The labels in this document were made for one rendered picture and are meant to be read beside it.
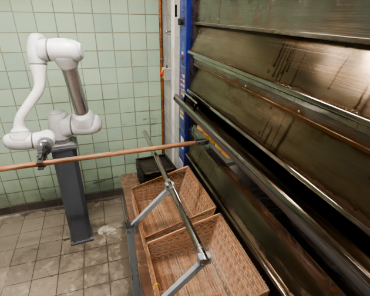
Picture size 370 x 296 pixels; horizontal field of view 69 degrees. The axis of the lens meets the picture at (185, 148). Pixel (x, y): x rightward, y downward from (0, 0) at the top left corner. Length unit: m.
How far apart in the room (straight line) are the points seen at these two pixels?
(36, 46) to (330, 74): 1.59
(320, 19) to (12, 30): 2.36
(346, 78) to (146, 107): 2.27
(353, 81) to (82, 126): 1.79
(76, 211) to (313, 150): 2.10
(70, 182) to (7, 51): 1.22
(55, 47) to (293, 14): 1.34
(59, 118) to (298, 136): 1.71
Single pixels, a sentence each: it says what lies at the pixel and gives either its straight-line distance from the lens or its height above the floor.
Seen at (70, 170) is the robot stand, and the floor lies 0.79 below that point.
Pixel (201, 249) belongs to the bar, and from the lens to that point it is 1.06.
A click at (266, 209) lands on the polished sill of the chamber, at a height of 1.17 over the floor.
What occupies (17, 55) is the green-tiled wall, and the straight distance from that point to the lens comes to 2.81.
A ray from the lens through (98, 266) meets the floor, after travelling 2.62.
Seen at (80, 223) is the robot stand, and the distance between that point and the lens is 2.71.
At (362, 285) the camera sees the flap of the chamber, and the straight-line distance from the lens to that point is 0.78.
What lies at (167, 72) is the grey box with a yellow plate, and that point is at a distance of 2.49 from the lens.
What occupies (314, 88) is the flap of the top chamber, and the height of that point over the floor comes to 1.75.
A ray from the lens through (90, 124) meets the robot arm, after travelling 2.17.
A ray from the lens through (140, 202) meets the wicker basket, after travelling 2.23.
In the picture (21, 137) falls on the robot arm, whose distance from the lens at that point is 1.94.
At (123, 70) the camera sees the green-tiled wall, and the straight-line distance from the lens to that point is 2.78.
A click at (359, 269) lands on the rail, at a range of 0.78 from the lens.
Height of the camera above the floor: 1.95
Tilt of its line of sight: 27 degrees down
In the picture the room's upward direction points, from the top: 1 degrees clockwise
